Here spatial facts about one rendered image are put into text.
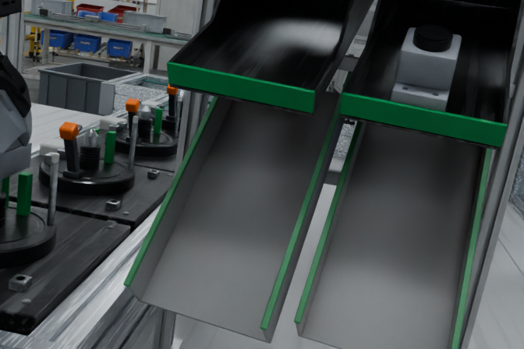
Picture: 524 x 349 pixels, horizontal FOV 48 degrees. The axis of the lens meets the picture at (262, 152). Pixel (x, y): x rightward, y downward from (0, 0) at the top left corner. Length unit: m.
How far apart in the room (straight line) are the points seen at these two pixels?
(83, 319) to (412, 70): 0.37
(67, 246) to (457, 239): 0.42
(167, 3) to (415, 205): 7.48
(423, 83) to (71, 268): 0.40
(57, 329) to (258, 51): 0.32
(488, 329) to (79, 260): 0.60
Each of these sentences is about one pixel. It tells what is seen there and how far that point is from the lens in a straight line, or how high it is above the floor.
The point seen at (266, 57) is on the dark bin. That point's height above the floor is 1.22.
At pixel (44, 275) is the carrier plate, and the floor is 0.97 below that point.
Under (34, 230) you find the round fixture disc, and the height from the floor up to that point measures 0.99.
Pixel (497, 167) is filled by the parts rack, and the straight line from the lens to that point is 0.63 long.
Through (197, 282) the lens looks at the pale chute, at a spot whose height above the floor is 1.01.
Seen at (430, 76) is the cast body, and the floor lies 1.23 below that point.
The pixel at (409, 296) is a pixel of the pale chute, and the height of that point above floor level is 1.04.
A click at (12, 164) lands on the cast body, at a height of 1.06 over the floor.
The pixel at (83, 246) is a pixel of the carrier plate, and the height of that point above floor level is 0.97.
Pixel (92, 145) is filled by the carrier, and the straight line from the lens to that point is 0.91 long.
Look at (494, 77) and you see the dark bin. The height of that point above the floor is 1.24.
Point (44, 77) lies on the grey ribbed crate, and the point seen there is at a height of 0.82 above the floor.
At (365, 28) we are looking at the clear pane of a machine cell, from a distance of 9.51.
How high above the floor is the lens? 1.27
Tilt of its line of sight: 14 degrees down
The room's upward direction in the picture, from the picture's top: 9 degrees clockwise
